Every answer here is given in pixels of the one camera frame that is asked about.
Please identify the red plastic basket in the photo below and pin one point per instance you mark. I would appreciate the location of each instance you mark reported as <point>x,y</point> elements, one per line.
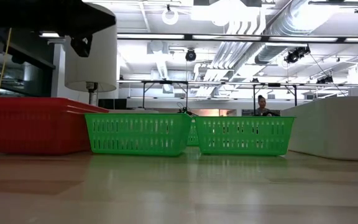
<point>11,105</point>
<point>26,99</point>
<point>36,133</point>

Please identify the dark glass cabinet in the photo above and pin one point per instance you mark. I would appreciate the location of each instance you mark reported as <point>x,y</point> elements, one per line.
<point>26,74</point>

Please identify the person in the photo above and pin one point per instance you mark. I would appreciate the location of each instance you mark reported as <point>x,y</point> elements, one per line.
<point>262,107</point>

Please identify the black hanging camera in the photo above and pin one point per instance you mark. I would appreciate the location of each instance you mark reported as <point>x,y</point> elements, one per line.
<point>295,55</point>
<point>190,55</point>

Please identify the green plastic basket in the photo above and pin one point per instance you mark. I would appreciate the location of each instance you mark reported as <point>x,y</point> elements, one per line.
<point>192,133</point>
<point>244,137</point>
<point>138,135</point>

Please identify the white plastic basket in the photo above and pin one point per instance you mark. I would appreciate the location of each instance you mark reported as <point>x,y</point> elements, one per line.
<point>328,130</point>

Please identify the silver ceiling duct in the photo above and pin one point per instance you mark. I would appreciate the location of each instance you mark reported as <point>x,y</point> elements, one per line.
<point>294,18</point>

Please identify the metal lamp pole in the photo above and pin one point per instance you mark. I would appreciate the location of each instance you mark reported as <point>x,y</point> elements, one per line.
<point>92,95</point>

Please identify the black background robot arm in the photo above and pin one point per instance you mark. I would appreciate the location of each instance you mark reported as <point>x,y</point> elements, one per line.
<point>185,111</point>

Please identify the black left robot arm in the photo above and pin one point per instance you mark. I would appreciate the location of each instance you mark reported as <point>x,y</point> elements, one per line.
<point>36,15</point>

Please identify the black metal frame stand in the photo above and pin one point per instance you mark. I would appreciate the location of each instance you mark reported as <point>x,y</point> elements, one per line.
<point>295,93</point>
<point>144,93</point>

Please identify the long ceiling light bar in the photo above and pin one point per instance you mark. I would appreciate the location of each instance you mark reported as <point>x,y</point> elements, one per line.
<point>228,37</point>

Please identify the white cylindrical lamp shade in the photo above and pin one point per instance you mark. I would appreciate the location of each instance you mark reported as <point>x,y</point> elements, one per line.
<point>101,62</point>

